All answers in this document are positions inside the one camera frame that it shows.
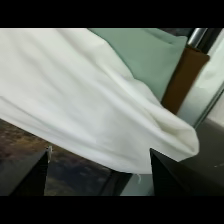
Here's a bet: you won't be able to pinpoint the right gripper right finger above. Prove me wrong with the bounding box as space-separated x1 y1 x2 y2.
149 147 224 197

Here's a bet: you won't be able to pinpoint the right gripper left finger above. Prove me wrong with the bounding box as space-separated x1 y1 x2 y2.
0 149 50 197

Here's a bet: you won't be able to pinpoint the white T-shirt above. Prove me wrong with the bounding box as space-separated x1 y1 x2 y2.
0 28 200 175

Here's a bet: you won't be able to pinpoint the pale green garment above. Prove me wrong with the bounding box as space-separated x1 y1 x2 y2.
88 28 188 103

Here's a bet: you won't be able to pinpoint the silver frame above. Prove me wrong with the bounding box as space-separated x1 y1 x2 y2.
192 79 224 130

